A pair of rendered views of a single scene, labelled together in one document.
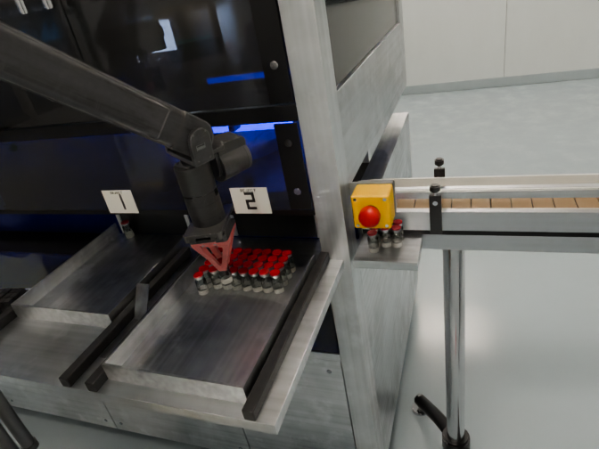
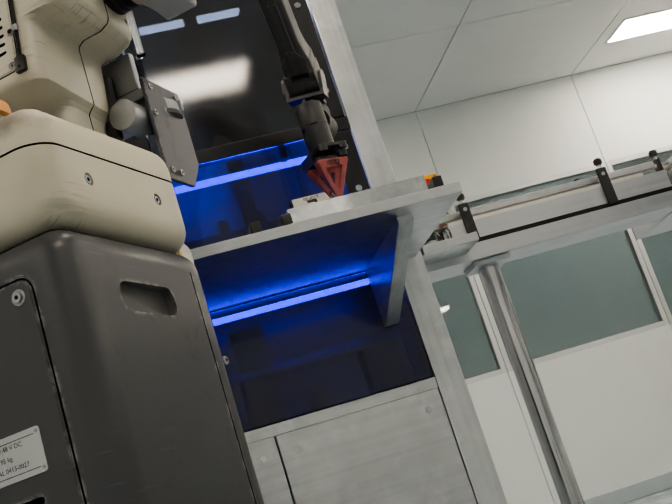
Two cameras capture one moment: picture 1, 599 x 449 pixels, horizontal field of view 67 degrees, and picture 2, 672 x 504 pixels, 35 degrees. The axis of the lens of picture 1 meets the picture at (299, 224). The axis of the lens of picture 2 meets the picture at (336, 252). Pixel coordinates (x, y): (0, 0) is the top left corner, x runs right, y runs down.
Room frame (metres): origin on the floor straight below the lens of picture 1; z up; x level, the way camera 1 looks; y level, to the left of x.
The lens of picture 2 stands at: (-0.91, 1.40, 0.36)
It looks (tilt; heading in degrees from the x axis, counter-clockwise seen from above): 14 degrees up; 323
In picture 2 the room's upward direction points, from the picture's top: 18 degrees counter-clockwise
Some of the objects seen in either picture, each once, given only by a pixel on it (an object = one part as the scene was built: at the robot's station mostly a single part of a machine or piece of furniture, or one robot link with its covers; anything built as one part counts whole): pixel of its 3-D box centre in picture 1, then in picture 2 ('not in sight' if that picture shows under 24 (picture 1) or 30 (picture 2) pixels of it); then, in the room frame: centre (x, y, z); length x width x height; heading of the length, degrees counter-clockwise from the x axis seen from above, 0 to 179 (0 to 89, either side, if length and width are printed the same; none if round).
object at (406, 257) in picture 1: (389, 247); (443, 252); (0.82, -0.18, 0.87); 0.14 x 0.13 x 0.02; 156
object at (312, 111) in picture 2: (198, 175); (311, 118); (0.70, 0.15, 1.15); 0.07 x 0.06 x 0.07; 130
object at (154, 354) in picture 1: (221, 311); (345, 230); (0.67, 0.17, 0.90); 0.34 x 0.26 x 0.04; 156
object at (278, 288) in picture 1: (241, 279); not in sight; (0.75, 0.14, 0.91); 0.18 x 0.02 x 0.05; 66
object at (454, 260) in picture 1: (455, 357); (542, 420); (0.86, -0.34, 0.46); 0.09 x 0.09 x 0.77; 66
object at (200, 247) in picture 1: (217, 244); (330, 177); (0.70, 0.15, 1.02); 0.07 x 0.07 x 0.09; 80
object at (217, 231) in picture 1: (206, 209); (320, 144); (0.70, 0.15, 1.09); 0.10 x 0.07 x 0.07; 170
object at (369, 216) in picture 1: (369, 216); not in sight; (0.74, -0.13, 1.00); 0.04 x 0.04 x 0.04; 66
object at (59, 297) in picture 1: (114, 266); not in sight; (0.92, 0.44, 0.90); 0.34 x 0.26 x 0.04; 156
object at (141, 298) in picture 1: (126, 319); not in sight; (0.69, 0.35, 0.91); 0.14 x 0.03 x 0.06; 156
